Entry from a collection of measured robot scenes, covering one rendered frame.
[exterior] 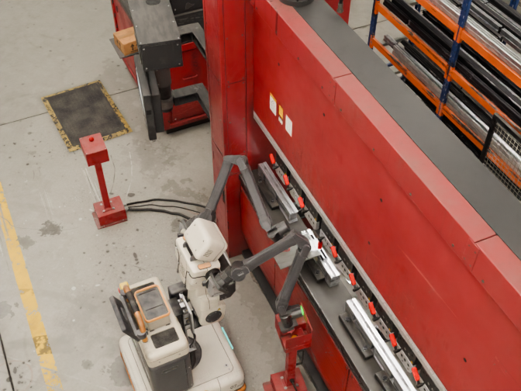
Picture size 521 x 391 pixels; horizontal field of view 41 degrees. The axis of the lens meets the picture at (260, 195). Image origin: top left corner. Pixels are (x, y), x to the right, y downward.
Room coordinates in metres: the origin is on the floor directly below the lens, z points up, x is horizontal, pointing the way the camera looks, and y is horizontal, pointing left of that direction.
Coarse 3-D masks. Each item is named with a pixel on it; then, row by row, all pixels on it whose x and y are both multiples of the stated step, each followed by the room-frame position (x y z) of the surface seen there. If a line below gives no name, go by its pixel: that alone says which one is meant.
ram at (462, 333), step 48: (288, 96) 2.98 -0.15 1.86; (288, 144) 2.96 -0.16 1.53; (336, 144) 2.50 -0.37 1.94; (336, 192) 2.45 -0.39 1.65; (384, 192) 2.11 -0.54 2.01; (384, 240) 2.05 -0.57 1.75; (432, 240) 1.79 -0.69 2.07; (384, 288) 1.99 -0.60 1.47; (432, 288) 1.72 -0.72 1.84; (480, 288) 1.52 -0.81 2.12; (432, 336) 1.65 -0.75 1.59; (480, 336) 1.44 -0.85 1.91; (480, 384) 1.36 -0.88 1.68
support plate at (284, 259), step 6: (306, 234) 2.73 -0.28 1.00; (294, 246) 2.64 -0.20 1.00; (282, 252) 2.59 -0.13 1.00; (288, 252) 2.59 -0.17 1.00; (294, 252) 2.59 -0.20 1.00; (312, 252) 2.59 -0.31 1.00; (318, 252) 2.59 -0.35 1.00; (276, 258) 2.54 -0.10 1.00; (282, 258) 2.54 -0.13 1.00; (288, 258) 2.54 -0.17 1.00; (306, 258) 2.54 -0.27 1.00; (282, 264) 2.50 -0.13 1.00; (288, 264) 2.50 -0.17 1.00
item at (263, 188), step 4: (260, 176) 3.33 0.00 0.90; (256, 180) 3.29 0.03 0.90; (260, 184) 3.25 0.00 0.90; (264, 184) 3.25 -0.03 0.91; (260, 188) 3.22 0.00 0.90; (264, 188) 3.22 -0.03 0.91; (264, 192) 3.17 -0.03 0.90; (268, 192) 3.17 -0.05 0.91; (264, 196) 3.14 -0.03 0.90; (268, 196) 3.14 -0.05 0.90; (272, 196) 3.14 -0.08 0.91; (268, 200) 3.10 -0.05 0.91; (268, 204) 3.09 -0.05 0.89; (272, 204) 3.07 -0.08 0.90; (276, 204) 3.07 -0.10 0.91; (272, 208) 3.04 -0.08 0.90; (276, 208) 3.05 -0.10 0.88
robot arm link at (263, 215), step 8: (240, 160) 2.80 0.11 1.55; (240, 168) 2.76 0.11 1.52; (248, 168) 2.78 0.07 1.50; (248, 176) 2.75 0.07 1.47; (248, 184) 2.73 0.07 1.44; (256, 184) 2.73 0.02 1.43; (256, 192) 2.69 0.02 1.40; (256, 200) 2.66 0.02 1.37; (256, 208) 2.63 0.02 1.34; (264, 208) 2.63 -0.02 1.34; (264, 216) 2.59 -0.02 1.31
